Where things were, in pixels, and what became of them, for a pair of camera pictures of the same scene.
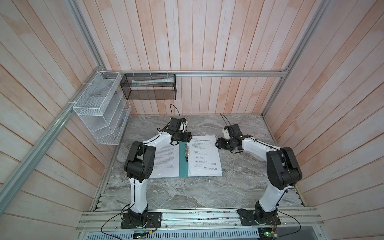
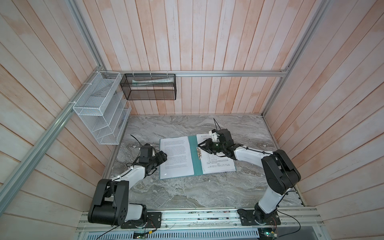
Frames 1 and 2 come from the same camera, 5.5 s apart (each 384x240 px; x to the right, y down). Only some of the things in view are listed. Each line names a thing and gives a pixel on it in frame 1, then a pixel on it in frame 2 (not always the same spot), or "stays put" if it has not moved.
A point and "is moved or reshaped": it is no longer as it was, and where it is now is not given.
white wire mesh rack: (103, 108) stays put
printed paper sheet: (204, 158) is moved or reshaped
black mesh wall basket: (149, 86) stays put
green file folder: (183, 160) to (197, 168)
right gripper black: (220, 144) to (208, 150)
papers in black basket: (135, 82) stays put
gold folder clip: (187, 151) to (199, 152)
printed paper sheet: (166, 163) stays put
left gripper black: (186, 137) to (161, 157)
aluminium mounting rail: (97, 221) stays put
